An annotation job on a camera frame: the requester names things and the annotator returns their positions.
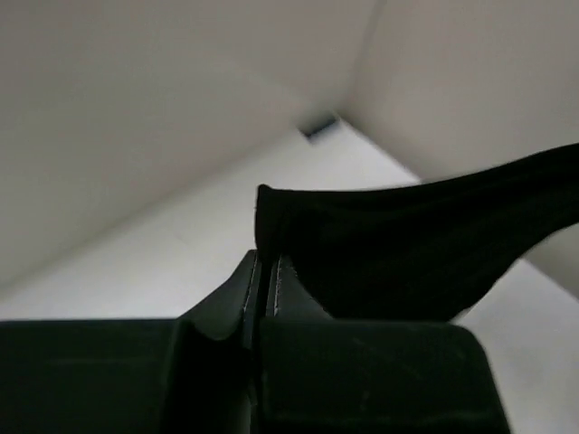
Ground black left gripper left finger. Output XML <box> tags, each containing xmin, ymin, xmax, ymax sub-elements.
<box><xmin>1</xmin><ymin>251</ymin><xmax>260</xmax><ymax>433</ymax></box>

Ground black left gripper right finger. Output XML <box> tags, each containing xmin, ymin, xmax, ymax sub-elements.
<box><xmin>257</xmin><ymin>258</ymin><xmax>510</xmax><ymax>433</ymax></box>

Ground black skirt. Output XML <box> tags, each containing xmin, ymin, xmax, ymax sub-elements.
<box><xmin>254</xmin><ymin>144</ymin><xmax>578</xmax><ymax>321</ymax></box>

